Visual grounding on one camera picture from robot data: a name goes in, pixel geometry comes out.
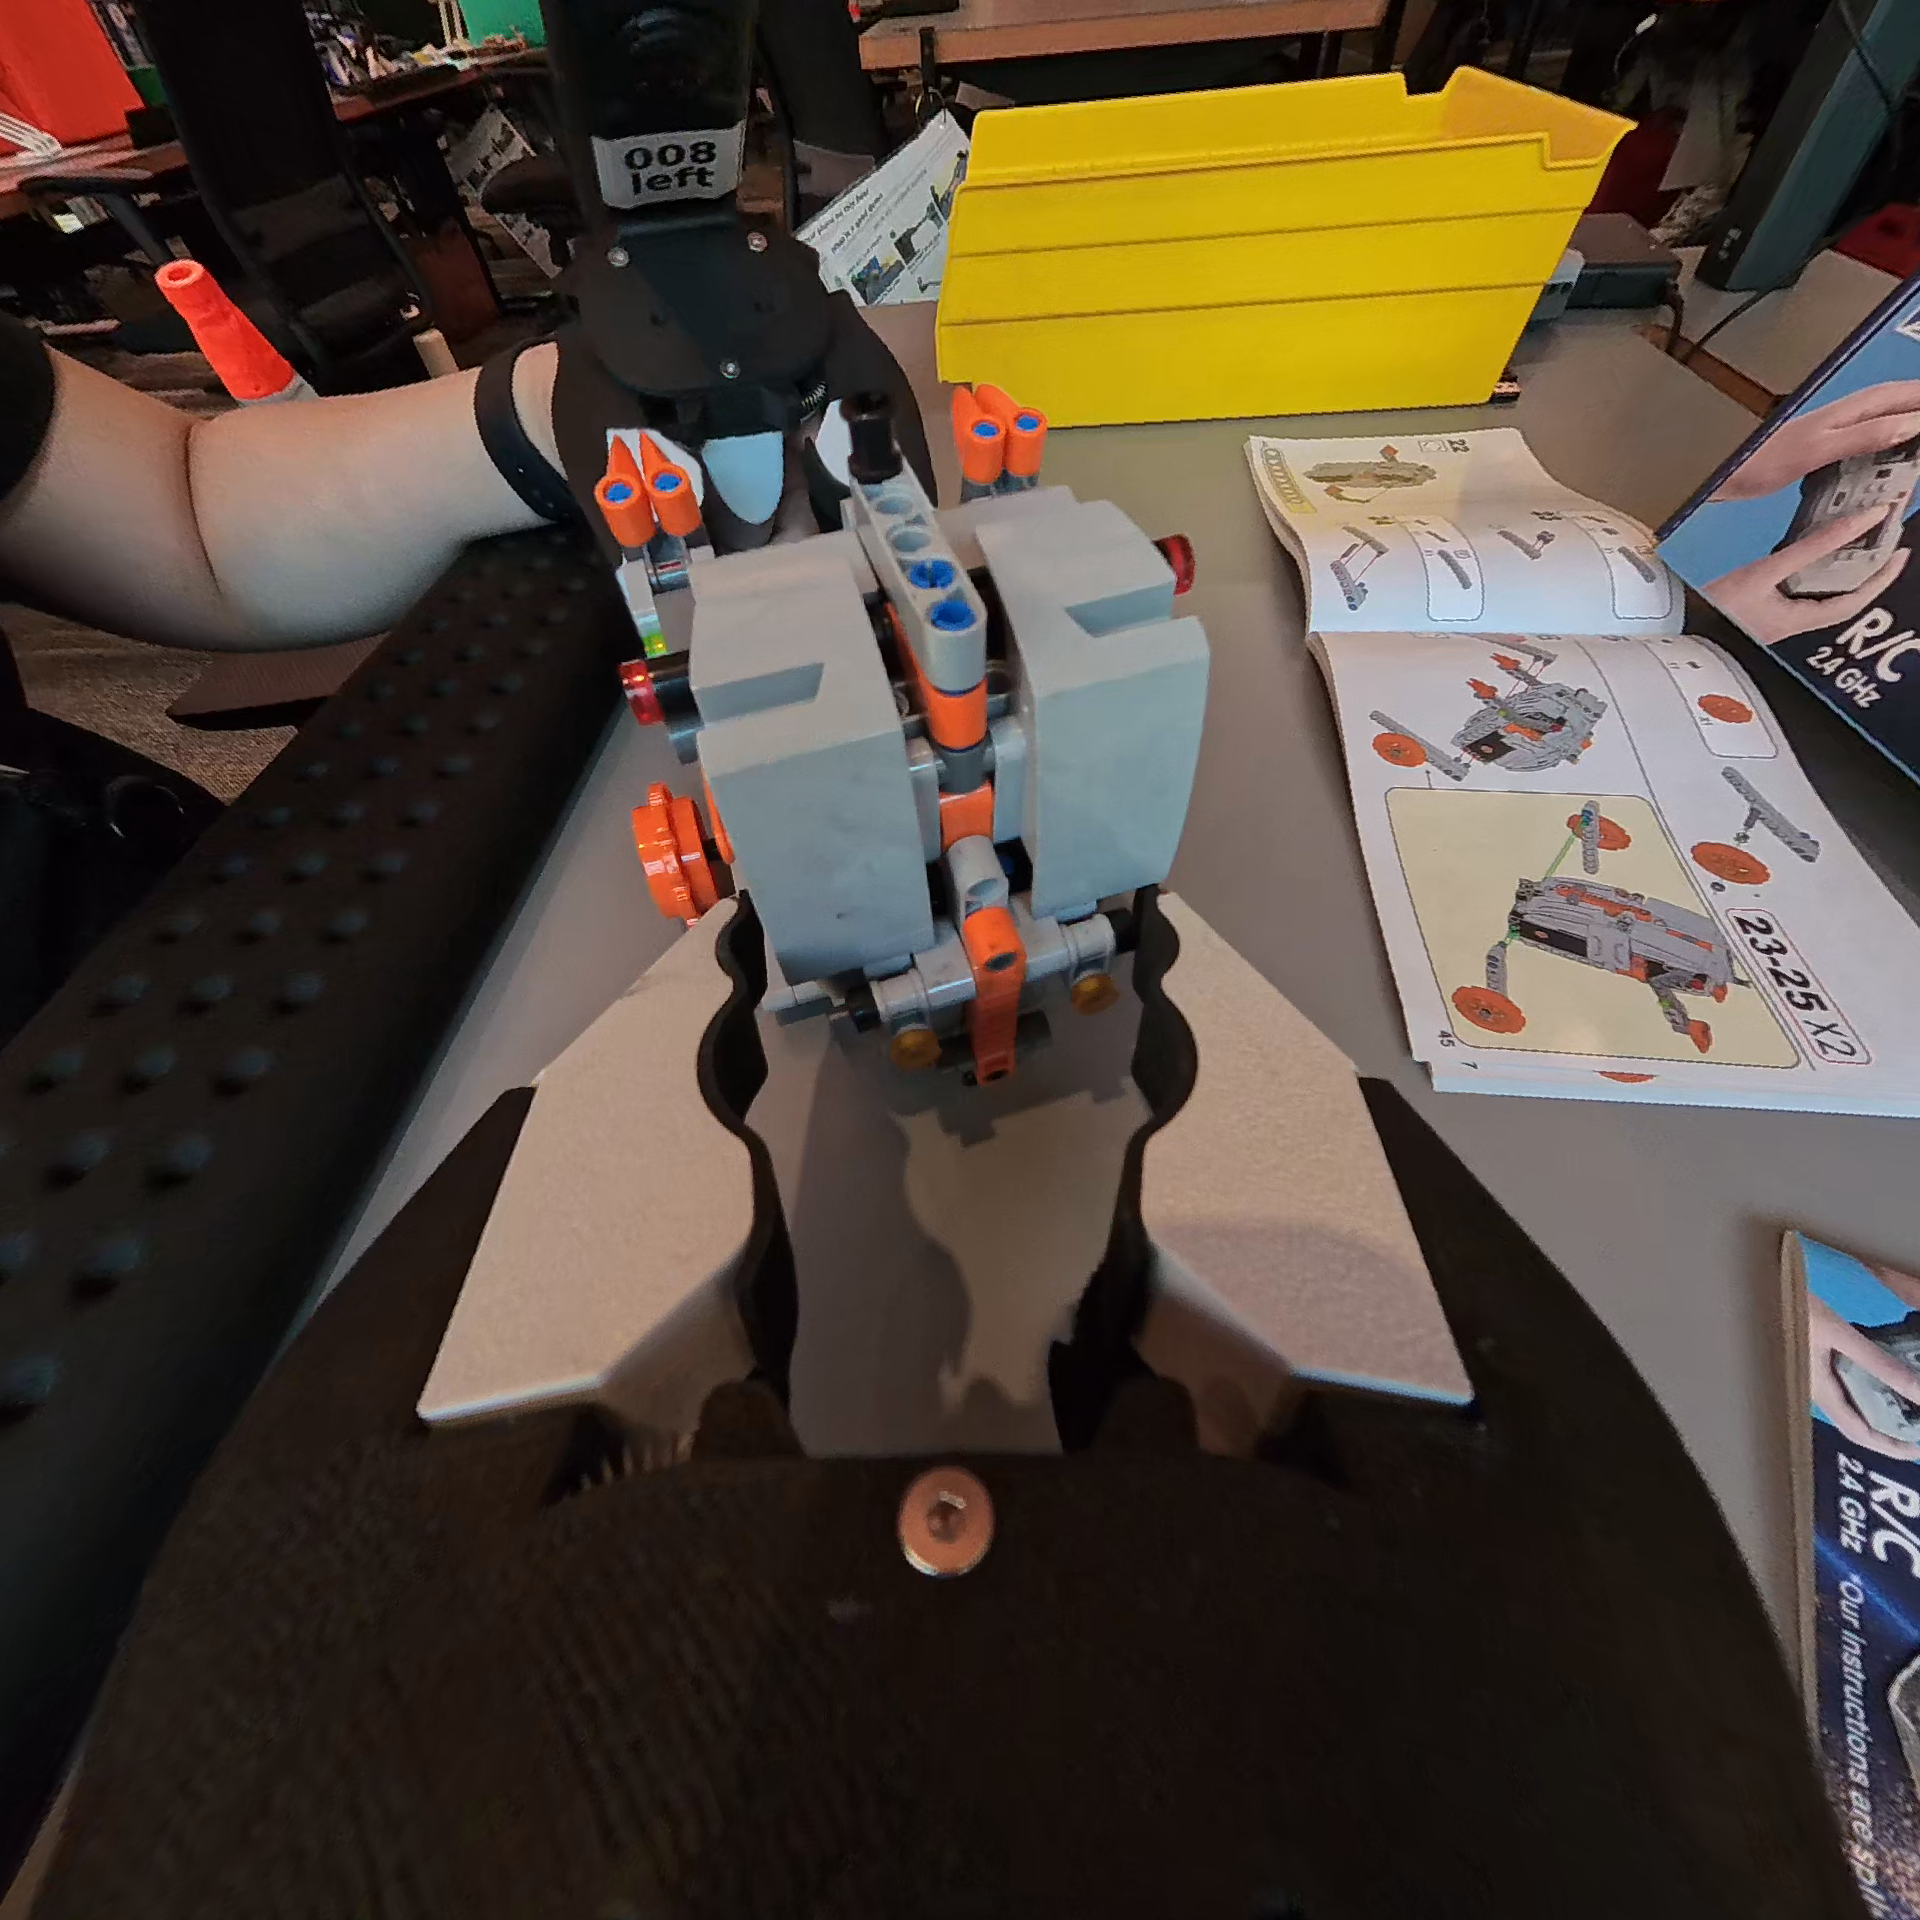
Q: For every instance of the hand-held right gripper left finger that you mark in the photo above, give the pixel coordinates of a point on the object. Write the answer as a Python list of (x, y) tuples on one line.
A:
[(598, 1245)]

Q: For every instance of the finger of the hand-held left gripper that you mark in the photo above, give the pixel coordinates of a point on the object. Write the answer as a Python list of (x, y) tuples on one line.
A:
[(834, 451), (629, 451)]

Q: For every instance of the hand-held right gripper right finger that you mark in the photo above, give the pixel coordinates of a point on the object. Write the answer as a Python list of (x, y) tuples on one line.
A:
[(1305, 1230)]

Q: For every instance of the grey toy robot model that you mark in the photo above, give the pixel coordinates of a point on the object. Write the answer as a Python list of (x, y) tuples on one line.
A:
[(811, 749)]

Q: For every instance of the orange wheel grey beam leg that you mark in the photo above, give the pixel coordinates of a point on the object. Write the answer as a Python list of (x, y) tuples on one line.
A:
[(673, 848)]

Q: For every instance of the person's left forearm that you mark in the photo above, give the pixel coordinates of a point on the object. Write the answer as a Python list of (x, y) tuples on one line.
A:
[(300, 493)]

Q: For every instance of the grey desk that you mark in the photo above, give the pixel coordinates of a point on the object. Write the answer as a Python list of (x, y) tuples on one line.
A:
[(1592, 1216)]

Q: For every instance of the black wristband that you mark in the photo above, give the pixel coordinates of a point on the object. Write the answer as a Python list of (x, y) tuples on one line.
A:
[(511, 451)]

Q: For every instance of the printed paper leaflet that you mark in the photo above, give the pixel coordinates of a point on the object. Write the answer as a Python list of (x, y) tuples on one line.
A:
[(893, 210)]

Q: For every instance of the green storage crate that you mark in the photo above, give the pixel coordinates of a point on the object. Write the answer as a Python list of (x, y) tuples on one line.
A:
[(502, 16)]

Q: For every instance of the black office chair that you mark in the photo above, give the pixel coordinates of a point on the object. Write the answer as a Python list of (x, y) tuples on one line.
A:
[(300, 226)]

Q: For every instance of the white instruction booklet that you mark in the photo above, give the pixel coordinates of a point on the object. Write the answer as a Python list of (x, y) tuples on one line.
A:
[(1515, 871)]

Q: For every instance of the orange cone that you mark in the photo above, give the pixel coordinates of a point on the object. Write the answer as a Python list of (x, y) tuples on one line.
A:
[(226, 330)]

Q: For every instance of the yellow plastic bin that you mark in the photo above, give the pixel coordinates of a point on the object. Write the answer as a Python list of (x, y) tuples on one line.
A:
[(1245, 257)]

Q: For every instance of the dark perforated panel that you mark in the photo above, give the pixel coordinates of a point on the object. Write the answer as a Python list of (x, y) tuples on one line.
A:
[(226, 974)]

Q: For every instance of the wooden table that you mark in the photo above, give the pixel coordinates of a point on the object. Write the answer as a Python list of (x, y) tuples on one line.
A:
[(1123, 32)]

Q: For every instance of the blue cover booklet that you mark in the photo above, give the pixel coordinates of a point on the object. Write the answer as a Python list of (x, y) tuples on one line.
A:
[(1868, 1574)]

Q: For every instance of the orange bag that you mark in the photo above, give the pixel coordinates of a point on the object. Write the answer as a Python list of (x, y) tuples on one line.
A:
[(59, 65)]

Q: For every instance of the grey power adapter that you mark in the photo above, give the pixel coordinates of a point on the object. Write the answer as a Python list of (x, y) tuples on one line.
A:
[(1614, 262)]

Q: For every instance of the blue robot kit box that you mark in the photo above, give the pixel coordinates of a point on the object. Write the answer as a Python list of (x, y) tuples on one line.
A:
[(1817, 568)]

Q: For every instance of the black monitor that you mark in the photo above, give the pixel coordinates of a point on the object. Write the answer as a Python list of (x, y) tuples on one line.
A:
[(1817, 134)]

